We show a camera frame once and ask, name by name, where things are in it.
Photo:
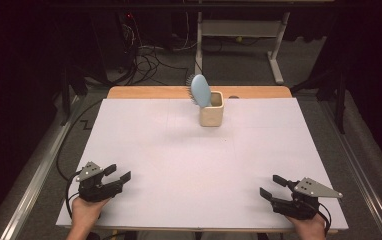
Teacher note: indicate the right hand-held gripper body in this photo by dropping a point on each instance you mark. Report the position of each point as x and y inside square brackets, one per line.
[300, 206]

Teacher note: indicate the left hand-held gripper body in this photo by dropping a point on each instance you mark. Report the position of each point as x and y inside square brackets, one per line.
[95, 191]

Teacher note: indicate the cream square cup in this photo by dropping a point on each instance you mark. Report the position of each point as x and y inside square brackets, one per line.
[211, 116]

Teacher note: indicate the light blue hairbrush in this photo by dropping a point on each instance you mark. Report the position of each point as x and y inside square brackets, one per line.
[200, 90]

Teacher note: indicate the person's right hand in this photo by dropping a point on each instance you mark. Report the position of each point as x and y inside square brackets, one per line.
[309, 230]

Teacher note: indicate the person's left hand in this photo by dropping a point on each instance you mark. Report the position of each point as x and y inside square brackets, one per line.
[85, 215]

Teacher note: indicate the white paper sheet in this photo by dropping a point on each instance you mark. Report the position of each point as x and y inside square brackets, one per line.
[179, 160]

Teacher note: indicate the black metal stand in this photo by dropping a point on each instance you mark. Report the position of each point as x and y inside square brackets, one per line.
[66, 100]
[340, 106]

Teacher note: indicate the wooden table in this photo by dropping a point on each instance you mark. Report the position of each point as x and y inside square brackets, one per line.
[145, 92]

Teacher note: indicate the dark computer tower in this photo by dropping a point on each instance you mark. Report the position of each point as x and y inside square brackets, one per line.
[115, 40]

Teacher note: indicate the small yellow ball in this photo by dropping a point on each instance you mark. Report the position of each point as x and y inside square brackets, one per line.
[239, 39]

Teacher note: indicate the aluminium rail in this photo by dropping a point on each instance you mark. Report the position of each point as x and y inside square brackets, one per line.
[35, 181]
[355, 166]

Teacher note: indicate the white metal desk frame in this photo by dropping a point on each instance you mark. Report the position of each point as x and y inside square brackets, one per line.
[239, 28]

